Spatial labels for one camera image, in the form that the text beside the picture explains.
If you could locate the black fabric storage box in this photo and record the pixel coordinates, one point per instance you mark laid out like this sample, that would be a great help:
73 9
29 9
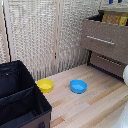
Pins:
16 100

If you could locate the blue bowl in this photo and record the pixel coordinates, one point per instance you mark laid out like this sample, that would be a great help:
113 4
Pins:
78 86

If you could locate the dark-framed drawer cabinet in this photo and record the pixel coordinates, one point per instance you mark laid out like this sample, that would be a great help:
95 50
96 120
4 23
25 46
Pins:
90 61

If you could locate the yellow bowl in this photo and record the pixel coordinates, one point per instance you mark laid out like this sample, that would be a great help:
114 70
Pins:
45 85

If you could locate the grey cabinet panel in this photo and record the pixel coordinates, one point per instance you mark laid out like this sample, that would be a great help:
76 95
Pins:
103 31

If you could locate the beige woven folding screen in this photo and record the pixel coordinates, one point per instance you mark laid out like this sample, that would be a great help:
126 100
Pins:
33 33

